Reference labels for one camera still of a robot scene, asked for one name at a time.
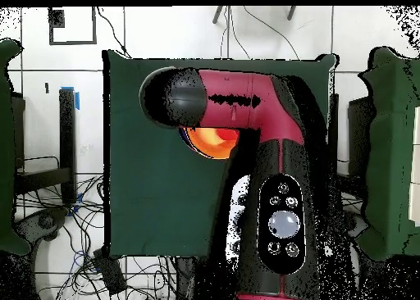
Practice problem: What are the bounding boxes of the large yellow plastic bowl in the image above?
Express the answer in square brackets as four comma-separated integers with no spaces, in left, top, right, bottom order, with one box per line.
[183,126,242,160]

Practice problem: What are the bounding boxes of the orange-red plastic cup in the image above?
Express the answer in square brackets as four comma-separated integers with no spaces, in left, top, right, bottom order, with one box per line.
[214,128,240,143]

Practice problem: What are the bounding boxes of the dark green tablecloth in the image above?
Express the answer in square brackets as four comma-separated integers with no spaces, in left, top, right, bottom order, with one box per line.
[103,49,339,259]

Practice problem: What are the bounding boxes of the black power strip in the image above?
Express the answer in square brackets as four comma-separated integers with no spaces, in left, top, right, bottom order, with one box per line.
[92,247,128,296]

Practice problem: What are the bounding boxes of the green cloth side table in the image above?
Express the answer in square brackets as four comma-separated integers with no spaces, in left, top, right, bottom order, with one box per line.
[0,39,32,256]
[355,47,420,262]

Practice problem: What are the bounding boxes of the white boxes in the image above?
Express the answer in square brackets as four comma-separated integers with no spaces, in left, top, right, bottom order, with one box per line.
[408,105,420,229]

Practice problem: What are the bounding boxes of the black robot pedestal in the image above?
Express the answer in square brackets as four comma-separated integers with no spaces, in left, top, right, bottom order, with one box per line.
[175,256,237,300]

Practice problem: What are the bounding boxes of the thin black cable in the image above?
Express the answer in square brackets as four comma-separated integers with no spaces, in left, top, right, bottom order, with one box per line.
[242,6,300,61]

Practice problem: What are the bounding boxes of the black cable tangle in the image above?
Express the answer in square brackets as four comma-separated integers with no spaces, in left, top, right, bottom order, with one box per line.
[16,173,176,300]

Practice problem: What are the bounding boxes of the black pedestal leg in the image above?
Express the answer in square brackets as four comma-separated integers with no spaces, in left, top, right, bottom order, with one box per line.
[14,206,70,243]

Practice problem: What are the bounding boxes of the black square frame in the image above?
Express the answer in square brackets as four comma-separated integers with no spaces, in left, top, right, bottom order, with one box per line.
[48,7,98,46]

